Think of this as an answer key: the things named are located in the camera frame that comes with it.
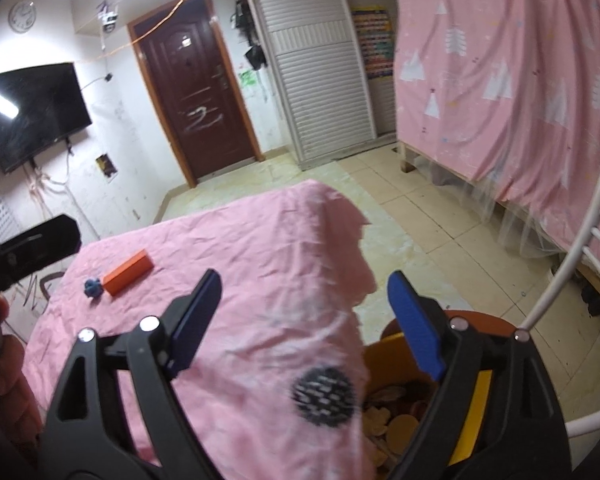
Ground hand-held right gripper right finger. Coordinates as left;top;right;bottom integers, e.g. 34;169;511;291
386;270;568;480

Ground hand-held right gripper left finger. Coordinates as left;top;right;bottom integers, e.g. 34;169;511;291
39;268;224;480

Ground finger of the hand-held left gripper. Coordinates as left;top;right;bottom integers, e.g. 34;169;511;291
0;214;82;286

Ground yellow bucket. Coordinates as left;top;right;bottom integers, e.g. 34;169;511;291
362;310;528;480

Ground person's left hand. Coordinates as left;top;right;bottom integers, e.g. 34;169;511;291
0;294;47;443

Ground orange box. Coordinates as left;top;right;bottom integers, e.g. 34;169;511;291
102;249;154;297

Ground pink bed sheet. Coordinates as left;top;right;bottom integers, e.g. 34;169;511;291
22;178;376;480

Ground beige lobed piece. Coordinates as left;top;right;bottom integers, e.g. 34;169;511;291
364;407;391;436

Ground white sheer bed skirt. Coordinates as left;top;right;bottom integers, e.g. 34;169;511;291
415;152;576;261

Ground black shoe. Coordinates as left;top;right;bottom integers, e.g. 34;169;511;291
580;280;600;317

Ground white metal chair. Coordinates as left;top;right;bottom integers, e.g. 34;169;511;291
522;140;600;443

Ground dark brown door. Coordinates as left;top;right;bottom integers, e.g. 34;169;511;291
127;0;263;188

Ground white shutter cabinet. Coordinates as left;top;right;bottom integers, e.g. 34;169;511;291
242;0;378;171

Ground pink printed curtain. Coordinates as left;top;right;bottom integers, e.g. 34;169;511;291
392;0;600;281

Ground hanging black items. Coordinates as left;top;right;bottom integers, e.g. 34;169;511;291
232;0;254;43

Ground white cable bundle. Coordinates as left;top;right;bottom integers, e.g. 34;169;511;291
27;160;101;241

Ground wall-mounted black television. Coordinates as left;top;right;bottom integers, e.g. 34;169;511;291
0;62;92;175

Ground round wall clock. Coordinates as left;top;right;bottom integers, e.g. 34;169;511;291
8;1;37;33

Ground white security camera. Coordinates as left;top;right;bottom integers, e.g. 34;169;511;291
97;5;120;31

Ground colourful grid wall poster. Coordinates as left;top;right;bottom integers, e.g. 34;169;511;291
351;6;395;81

